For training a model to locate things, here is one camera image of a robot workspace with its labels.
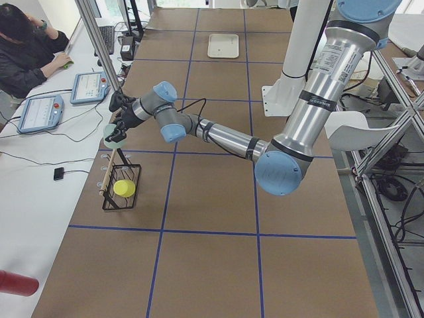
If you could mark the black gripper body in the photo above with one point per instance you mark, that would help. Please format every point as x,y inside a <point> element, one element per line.
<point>128,118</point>

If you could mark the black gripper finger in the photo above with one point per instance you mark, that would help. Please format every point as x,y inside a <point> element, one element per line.
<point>116,136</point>
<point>120,127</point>

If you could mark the pale green cup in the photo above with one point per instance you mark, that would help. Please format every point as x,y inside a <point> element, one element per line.
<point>106,132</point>

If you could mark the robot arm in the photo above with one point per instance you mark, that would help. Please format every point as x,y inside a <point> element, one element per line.
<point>239,96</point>

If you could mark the yellow cup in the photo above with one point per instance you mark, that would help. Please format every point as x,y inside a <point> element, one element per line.
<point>124,188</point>

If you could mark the cream rabbit tray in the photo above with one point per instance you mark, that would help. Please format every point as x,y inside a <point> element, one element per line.
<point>223,46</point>

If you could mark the far blue teach pendant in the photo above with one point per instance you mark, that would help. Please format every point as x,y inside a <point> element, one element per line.
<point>89,87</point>

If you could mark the blue teach pendant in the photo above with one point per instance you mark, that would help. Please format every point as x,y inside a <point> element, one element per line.
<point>41,114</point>
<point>89,87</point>

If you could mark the small black puck device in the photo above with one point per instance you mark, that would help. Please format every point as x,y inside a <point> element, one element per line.
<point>59,174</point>

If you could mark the small black computer box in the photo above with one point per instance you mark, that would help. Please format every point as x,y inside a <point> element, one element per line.
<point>127,48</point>

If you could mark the near blue teach pendant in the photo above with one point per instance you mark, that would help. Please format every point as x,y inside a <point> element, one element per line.
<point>41,114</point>

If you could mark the black keyboard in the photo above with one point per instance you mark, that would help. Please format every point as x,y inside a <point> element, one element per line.
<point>108,36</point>

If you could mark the person in black jacket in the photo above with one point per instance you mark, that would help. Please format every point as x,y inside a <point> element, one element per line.
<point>31,51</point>

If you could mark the red bottle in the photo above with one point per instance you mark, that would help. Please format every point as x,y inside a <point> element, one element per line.
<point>17,284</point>

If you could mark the white chair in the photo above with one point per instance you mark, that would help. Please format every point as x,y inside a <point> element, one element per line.
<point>349,130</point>

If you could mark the black wire cup rack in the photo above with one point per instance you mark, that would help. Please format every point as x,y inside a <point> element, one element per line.
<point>119,167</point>

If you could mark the silver aluminium frame post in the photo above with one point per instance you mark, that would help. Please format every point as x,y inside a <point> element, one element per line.
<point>96,38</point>

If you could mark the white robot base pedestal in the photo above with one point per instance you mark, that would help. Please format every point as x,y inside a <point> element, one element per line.
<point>309,22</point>

